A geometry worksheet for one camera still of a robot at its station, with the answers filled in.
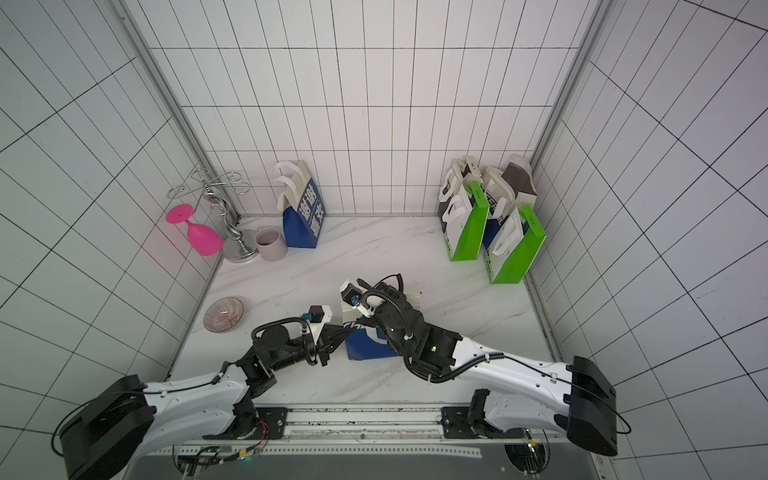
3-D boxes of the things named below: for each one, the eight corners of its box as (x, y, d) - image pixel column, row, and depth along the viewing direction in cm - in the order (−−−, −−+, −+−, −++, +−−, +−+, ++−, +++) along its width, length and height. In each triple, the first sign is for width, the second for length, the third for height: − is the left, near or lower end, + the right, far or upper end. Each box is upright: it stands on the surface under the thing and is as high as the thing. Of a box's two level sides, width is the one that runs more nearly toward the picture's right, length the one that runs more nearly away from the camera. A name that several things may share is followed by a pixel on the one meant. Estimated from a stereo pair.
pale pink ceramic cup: (257, 260, 108) (249, 245, 102) (264, 241, 114) (256, 226, 107) (284, 260, 108) (277, 245, 102) (289, 241, 114) (283, 226, 107)
